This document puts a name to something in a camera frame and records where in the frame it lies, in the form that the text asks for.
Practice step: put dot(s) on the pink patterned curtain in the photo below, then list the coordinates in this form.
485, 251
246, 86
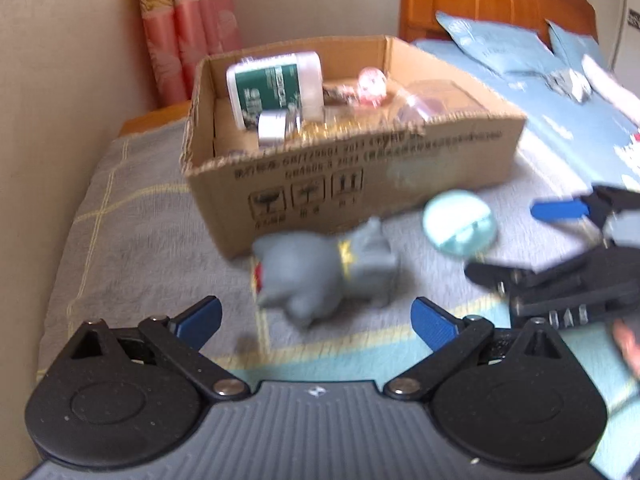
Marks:
185, 30

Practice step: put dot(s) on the teal round plastic case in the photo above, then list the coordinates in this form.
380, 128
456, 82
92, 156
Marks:
457, 220

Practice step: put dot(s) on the pink cartoon toy bottle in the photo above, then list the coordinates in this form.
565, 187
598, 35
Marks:
372, 85

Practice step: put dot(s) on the blue printed bedsheet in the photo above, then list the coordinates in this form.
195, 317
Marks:
565, 135

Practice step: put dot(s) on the checked grey green blanket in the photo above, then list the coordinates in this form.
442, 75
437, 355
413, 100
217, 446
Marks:
140, 220

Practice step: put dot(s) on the cardboard box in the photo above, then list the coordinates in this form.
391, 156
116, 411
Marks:
400, 170

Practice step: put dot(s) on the grey plush cat toy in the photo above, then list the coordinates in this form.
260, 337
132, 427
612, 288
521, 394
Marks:
310, 275

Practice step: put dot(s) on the white plastic jar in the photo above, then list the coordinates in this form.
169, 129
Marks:
275, 85

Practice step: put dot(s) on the pink white cloth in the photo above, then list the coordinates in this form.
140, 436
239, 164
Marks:
612, 90

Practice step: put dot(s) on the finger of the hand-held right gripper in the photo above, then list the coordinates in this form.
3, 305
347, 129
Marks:
555, 210
500, 274

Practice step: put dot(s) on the person's right hand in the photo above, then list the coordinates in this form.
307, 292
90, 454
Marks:
631, 345

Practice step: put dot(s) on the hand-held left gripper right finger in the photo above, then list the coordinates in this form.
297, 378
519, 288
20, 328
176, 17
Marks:
432, 322

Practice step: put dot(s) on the gold capsule bottle silver cap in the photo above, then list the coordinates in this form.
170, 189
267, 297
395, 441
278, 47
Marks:
275, 127

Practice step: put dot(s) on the large blue pillow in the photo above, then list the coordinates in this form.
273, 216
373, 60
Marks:
495, 45

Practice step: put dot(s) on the crumpled grey white cloth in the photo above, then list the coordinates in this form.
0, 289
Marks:
570, 85

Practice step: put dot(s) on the small blue pillow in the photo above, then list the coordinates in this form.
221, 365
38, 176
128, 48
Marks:
575, 45

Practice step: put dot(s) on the clear jar with red label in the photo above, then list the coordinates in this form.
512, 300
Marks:
422, 105

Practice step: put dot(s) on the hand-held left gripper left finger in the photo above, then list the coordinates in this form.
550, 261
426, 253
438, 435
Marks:
200, 317

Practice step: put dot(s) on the wooden bed frame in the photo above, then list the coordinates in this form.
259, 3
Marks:
150, 119

